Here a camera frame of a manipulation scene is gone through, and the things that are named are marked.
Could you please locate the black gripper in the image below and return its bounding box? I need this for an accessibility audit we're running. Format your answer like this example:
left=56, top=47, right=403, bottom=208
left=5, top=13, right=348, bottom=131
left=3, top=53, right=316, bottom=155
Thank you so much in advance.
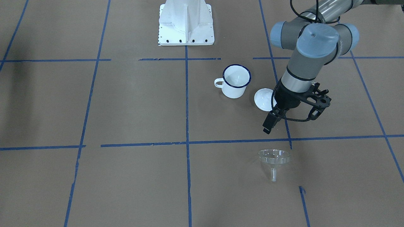
left=263, top=80, right=306, bottom=135

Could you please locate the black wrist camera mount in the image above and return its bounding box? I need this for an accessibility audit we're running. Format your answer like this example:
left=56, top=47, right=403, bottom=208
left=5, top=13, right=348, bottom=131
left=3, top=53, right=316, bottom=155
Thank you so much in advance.
left=302, top=82, right=331, bottom=121

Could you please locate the white enamel cup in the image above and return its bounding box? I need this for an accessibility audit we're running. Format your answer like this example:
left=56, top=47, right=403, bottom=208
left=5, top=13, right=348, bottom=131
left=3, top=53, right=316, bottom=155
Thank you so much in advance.
left=214, top=64, right=252, bottom=99

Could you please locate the white enamel cup lid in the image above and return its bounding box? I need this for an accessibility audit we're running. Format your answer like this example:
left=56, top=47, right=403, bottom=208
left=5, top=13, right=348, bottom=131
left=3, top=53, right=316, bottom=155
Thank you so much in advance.
left=254, top=89, right=277, bottom=112

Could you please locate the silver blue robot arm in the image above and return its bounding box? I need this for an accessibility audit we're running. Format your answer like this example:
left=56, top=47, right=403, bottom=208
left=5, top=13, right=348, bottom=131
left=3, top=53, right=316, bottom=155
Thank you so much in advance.
left=263, top=0, right=403, bottom=134

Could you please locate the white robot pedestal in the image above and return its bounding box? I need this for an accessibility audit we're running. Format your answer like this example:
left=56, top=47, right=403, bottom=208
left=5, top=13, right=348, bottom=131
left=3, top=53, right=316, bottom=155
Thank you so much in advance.
left=158, top=0, right=215, bottom=46

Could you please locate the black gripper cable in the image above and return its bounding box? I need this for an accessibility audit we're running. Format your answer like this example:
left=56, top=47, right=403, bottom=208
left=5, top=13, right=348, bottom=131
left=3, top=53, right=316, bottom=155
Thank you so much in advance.
left=282, top=0, right=325, bottom=123

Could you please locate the clear glass funnel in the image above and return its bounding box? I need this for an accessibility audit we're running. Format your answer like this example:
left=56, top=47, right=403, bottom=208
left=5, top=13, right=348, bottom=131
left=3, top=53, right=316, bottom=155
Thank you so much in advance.
left=258, top=149, right=291, bottom=182

